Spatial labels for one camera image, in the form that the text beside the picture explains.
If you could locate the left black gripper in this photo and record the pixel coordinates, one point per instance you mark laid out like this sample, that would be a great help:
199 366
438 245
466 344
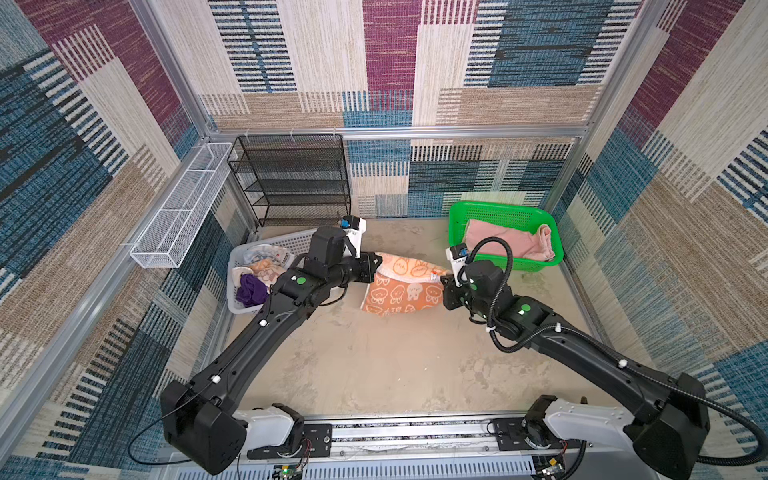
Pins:
367 266

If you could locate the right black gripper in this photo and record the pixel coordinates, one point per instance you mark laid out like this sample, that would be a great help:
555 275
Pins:
450 288

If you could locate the orange patterned towel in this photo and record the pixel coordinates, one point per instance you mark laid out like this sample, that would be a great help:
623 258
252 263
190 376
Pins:
403 285

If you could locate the white plastic laundry basket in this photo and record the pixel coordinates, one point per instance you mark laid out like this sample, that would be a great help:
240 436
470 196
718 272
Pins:
297 243

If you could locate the pink towel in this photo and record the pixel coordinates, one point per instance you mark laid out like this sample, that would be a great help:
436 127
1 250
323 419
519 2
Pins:
535 246

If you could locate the green plastic basket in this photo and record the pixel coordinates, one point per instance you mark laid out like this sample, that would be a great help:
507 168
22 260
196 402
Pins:
526 219

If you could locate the purple towel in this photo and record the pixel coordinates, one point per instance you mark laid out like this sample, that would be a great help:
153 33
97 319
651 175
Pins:
252 291

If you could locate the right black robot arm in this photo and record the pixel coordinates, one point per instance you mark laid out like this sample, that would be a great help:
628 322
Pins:
669 425

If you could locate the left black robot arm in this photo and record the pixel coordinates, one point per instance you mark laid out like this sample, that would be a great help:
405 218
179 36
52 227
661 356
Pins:
202 419

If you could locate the white printed rabbit towel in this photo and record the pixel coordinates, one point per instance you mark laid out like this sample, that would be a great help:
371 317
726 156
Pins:
266 261

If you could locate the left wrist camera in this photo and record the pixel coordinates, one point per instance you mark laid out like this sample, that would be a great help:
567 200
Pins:
354 228

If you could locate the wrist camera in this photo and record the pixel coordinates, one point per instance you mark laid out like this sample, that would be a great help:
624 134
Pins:
457 256
354 228

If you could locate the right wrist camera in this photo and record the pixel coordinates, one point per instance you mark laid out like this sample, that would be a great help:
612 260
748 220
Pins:
457 256

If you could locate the black wire mesh shelf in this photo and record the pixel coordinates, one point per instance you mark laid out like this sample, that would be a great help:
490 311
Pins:
293 179

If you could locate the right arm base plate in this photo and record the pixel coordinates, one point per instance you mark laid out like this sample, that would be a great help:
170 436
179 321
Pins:
517 433

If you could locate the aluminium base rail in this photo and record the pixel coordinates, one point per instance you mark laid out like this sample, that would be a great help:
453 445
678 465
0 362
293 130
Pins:
452 446

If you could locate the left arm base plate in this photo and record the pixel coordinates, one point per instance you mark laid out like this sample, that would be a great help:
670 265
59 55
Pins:
318 436

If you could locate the white wire mesh tray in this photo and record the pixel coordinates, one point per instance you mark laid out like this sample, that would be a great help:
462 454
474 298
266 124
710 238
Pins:
165 242

